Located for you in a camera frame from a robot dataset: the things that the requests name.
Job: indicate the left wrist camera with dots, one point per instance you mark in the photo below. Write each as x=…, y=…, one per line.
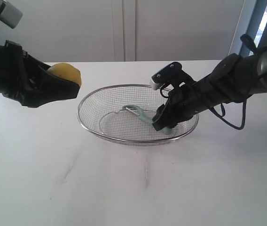
x=9, y=14

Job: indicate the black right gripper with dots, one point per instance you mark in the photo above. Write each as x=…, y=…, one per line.
x=171, y=113

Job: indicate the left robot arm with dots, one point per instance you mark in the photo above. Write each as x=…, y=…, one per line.
x=33, y=83

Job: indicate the white cabinet doors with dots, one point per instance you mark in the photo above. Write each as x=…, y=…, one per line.
x=125, y=30

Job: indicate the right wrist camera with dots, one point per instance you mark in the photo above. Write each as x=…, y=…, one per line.
x=172, y=74

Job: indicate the teal handled peeler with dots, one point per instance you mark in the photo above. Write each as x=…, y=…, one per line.
x=137, y=111

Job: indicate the yellow lemon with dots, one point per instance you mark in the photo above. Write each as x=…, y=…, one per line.
x=66, y=71

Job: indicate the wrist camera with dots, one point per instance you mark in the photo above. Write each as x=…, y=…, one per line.
x=9, y=14
x=172, y=74

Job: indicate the oval wire mesh basket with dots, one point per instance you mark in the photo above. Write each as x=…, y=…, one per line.
x=100, y=112

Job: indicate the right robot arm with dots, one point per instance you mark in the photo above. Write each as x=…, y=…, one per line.
x=233, y=80

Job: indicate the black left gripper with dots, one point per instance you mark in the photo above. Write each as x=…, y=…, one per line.
x=30, y=84

